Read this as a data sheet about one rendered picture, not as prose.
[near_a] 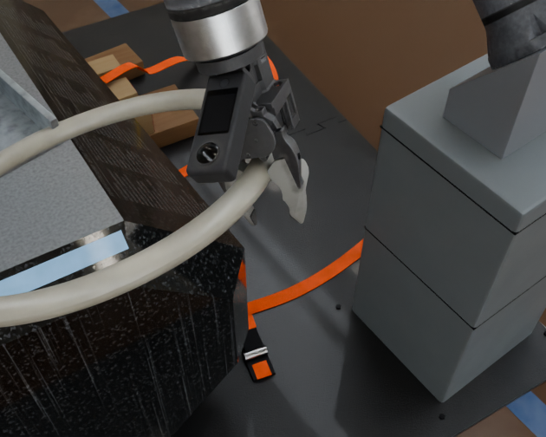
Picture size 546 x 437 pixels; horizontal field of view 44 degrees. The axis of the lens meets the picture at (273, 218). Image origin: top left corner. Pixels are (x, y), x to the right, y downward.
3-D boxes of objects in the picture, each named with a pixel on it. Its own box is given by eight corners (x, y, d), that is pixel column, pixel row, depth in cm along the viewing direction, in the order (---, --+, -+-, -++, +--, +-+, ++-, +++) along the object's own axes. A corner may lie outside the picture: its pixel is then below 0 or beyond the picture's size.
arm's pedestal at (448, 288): (438, 236, 237) (502, 26, 172) (555, 337, 211) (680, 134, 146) (328, 308, 217) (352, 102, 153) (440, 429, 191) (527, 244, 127)
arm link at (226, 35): (237, 12, 62) (149, 29, 66) (253, 62, 64) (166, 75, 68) (269, -19, 68) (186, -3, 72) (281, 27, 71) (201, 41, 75)
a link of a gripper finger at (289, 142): (315, 178, 74) (278, 109, 70) (312, 185, 73) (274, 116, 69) (280, 188, 77) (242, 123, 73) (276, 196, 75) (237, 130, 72)
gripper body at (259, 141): (303, 125, 78) (276, 23, 72) (282, 164, 71) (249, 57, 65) (244, 131, 81) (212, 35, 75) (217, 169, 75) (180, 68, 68)
